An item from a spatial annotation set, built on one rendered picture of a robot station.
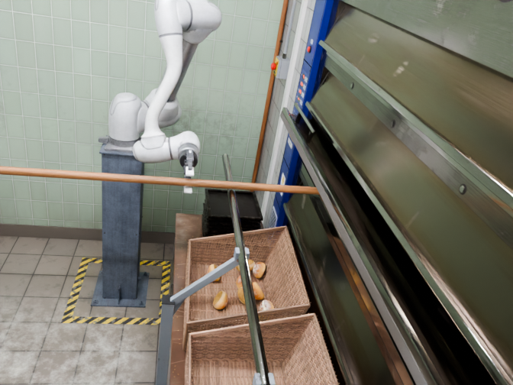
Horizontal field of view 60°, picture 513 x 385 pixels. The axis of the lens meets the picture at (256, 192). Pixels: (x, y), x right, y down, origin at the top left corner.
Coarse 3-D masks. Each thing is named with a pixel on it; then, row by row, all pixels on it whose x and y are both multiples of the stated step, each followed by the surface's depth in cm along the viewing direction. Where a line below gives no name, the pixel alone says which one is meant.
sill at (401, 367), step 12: (300, 168) 211; (312, 180) 194; (324, 204) 177; (324, 216) 174; (336, 228) 163; (336, 240) 161; (348, 252) 151; (348, 264) 149; (360, 276) 140; (360, 288) 139; (372, 300) 131; (372, 312) 130; (384, 324) 123; (384, 336) 122; (396, 348) 116; (396, 360) 115; (408, 372) 110; (408, 384) 109
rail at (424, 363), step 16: (288, 112) 188; (304, 144) 160; (320, 176) 140; (336, 208) 125; (352, 224) 117; (352, 240) 113; (368, 256) 105; (384, 288) 96; (400, 320) 88; (416, 336) 85; (416, 352) 82; (432, 368) 78; (432, 384) 76
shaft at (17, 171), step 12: (0, 168) 158; (12, 168) 159; (24, 168) 160; (36, 168) 161; (108, 180) 166; (120, 180) 166; (132, 180) 167; (144, 180) 168; (156, 180) 168; (168, 180) 169; (180, 180) 170; (192, 180) 171; (204, 180) 172; (216, 180) 174; (300, 192) 181; (312, 192) 181
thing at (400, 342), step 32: (288, 128) 181; (320, 128) 191; (320, 160) 157; (320, 192) 138; (352, 192) 141; (384, 224) 129; (352, 256) 111; (384, 256) 112; (416, 288) 104; (384, 320) 93; (416, 320) 93; (448, 320) 97; (448, 352) 87; (416, 384) 80; (448, 384) 79; (480, 384) 82
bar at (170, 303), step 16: (224, 160) 199; (240, 224) 157; (240, 240) 148; (240, 256) 140; (224, 272) 146; (240, 272) 135; (192, 288) 147; (176, 304) 151; (160, 320) 155; (256, 320) 117; (160, 336) 155; (256, 336) 112; (160, 352) 159; (256, 352) 108; (160, 368) 163; (256, 368) 105; (160, 384) 168; (256, 384) 101; (272, 384) 102
